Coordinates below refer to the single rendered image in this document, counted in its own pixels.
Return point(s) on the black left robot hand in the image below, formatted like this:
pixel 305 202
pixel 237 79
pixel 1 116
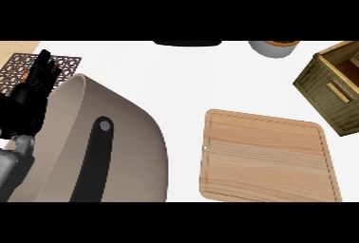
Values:
pixel 25 107

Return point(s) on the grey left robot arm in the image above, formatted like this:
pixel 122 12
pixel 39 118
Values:
pixel 7 165

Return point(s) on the pale wooden cutting board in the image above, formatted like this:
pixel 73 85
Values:
pixel 266 158

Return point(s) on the olive wooden basket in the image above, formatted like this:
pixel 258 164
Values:
pixel 322 95

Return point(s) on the small orange fruit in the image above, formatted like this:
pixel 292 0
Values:
pixel 54 66

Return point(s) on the brown patterned placemat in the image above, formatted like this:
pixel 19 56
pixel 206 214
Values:
pixel 68 68

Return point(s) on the black appliance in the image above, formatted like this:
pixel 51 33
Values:
pixel 186 43

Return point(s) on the grey round pot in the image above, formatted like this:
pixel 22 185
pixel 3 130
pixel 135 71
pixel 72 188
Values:
pixel 273 51

